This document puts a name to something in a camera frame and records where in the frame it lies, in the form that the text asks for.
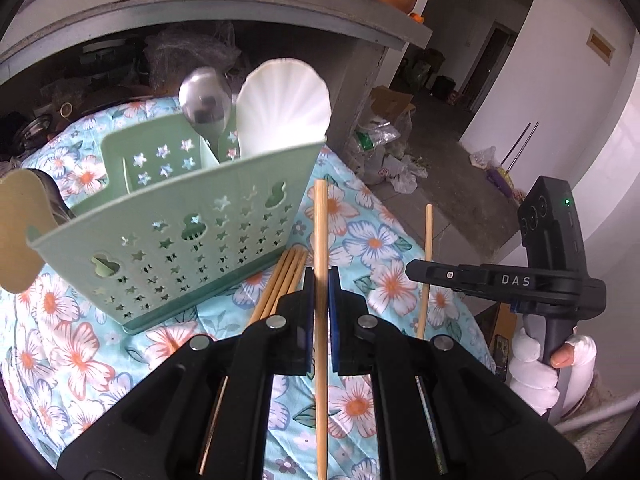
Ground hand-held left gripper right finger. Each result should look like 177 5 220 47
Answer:
327 266 586 480

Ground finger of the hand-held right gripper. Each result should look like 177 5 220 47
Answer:
405 258 489 291

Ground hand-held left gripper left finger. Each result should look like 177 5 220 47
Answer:
56 268 317 480

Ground green plastic utensil holder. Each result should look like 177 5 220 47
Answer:
25 112 329 335

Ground white rice paddle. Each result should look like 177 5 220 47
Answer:
235 57 332 157

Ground large metal spoon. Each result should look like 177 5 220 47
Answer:
178 66 234 140

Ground person's right forearm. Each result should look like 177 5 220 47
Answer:
580 365 610 411

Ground person's right hand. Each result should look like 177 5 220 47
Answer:
509 326 599 414

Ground purple broom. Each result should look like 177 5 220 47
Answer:
487 167 526 201

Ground metal poles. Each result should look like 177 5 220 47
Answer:
502 121 540 171

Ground white plastic bag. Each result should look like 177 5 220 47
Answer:
470 146 501 169

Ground pile of white plastic bags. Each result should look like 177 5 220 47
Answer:
350 115 431 194

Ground cardboard box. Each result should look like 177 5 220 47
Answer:
370 85 419 136

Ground dark door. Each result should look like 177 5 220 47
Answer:
467 22 519 112

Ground black bin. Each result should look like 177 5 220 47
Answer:
432 75 457 106

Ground dark green bags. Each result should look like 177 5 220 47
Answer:
404 49 447 92

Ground floral blanket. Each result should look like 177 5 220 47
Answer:
0 95 501 480

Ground clear plastic bag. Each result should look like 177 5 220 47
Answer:
145 25 237 92

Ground wooden spatula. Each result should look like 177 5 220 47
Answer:
0 169 57 294

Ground concrete kitchen counter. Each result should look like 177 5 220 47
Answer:
0 0 434 151

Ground steel bowl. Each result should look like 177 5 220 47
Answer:
12 112 54 147

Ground tan wall panel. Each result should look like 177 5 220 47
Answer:
585 30 616 66

